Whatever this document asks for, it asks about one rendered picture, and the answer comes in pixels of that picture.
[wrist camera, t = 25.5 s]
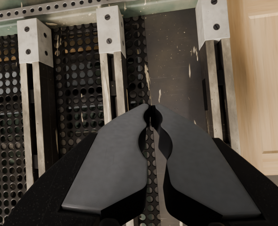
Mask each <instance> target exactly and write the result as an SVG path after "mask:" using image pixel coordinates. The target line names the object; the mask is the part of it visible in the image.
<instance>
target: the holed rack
mask: <svg viewBox="0 0 278 226"><path fill-rule="evenodd" d="M128 1H134V0H62V1H57V2H51V3H45V4H38V5H32V6H26V7H21V8H15V9H7V10H2V11H0V22H2V21H8V20H14V19H20V18H26V17H34V16H39V15H45V14H51V13H59V12H65V11H71V10H77V9H85V8H91V7H97V6H103V5H108V4H117V3H122V2H128Z"/></svg>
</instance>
